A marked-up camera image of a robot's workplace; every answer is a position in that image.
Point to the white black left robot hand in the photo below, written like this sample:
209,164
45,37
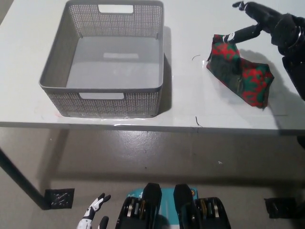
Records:
94,208

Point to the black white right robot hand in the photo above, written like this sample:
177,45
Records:
281,26

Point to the red green coffee bean bag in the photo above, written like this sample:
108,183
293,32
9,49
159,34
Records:
247,78

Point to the black metal table leg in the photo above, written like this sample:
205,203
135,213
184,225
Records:
23,179

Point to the dark round object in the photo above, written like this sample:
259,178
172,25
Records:
301,143

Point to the grey perforated plastic basket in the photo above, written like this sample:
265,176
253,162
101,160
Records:
69,59

